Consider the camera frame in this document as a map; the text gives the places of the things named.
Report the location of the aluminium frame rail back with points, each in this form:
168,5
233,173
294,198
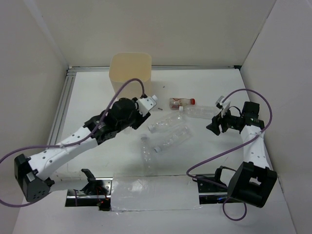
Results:
165,67

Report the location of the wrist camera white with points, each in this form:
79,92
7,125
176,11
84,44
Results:
223,105
146,103

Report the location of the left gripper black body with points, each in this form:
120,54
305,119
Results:
135,120

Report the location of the small bottle red cap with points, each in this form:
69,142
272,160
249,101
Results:
175,103

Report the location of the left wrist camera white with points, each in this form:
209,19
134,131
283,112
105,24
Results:
146,103

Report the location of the clear bottle white cap centre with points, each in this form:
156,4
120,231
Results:
167,123

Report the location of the aluminium frame rail left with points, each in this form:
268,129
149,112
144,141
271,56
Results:
61,112

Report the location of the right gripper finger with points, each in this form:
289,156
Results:
216,129
217,120

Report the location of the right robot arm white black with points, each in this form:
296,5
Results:
254,180

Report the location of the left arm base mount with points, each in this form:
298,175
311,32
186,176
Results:
96,193

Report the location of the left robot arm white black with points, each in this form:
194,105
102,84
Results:
36,175

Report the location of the clear bottle white cap right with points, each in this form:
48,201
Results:
202,112

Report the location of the aluminium frame rail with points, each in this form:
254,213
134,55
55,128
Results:
61,112
165,67

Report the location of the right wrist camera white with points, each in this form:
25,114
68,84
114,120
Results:
223,105

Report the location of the beige plastic bin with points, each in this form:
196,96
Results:
125,66

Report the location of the clear bottle diagonal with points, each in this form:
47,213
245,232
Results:
174,138

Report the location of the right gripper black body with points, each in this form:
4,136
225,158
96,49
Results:
231,121

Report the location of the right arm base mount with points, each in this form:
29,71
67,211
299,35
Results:
211,189

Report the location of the clear bottle white cap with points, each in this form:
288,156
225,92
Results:
202,112
167,123

